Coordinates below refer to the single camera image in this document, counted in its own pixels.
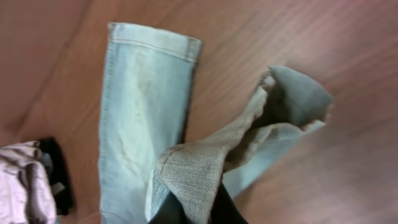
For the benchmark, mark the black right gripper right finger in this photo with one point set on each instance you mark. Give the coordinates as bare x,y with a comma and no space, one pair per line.
224,210

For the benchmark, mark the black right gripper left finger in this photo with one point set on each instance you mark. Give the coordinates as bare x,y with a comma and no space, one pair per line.
170,212

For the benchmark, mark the light blue denim shorts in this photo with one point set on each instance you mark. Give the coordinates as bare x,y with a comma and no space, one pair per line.
148,76

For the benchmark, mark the black folded garment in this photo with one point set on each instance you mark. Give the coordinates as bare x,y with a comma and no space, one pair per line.
54,163

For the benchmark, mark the beige folded trousers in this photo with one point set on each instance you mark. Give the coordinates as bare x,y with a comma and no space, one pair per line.
26,196

